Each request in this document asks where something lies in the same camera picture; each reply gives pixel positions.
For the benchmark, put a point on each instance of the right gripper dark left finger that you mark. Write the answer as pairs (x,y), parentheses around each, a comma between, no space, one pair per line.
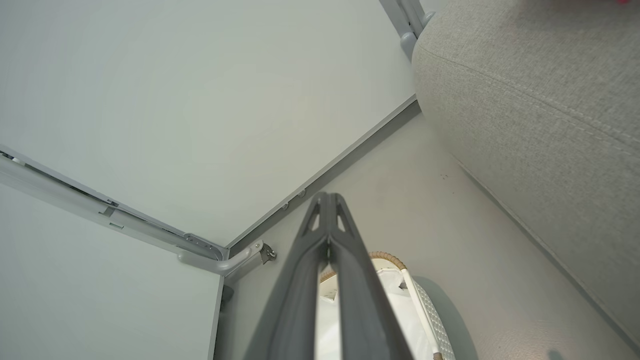
(295,300)

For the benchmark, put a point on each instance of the grey fabric sofa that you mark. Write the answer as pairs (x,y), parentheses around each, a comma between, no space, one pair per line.
(550,125)

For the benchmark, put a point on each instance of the white basket with wicker rim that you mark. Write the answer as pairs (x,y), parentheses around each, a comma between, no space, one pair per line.
(435,325)

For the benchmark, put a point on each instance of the grey metal partition rail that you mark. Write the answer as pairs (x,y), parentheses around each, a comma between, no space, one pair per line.
(75,195)

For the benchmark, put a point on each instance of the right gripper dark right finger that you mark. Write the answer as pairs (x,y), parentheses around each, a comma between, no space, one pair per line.
(365,300)

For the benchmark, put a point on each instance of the grey metal sofa leg frame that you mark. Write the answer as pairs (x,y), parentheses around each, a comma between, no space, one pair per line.
(407,20)

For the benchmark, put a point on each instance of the white basket liner cloth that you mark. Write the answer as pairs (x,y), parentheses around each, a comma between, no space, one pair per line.
(400,310)

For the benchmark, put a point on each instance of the grey metal partition foot tube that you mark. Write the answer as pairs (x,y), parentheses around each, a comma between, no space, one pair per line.
(225,264)

